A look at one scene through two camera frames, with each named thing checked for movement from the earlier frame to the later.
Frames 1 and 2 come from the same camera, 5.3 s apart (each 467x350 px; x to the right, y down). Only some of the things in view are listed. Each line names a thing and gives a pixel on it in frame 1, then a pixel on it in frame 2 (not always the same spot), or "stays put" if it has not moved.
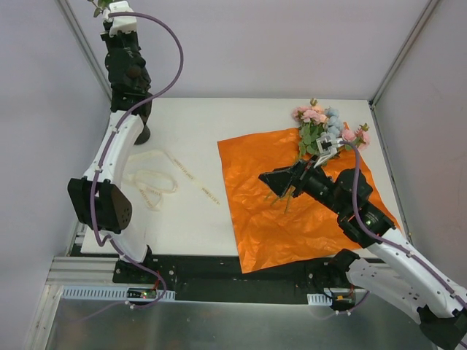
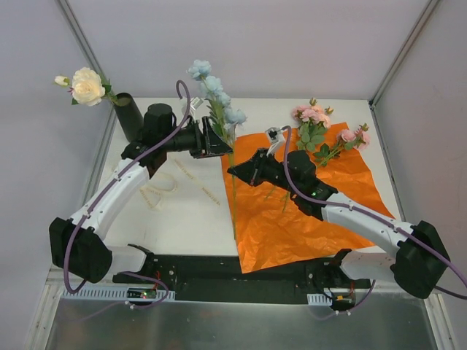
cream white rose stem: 98,11 to 86,86
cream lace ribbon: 152,177 stays put
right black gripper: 300,179 to 260,166
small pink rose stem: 359,137 stays put
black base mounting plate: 219,279 stays put
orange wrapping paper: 274,228 stays put
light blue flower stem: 333,125 to 224,118
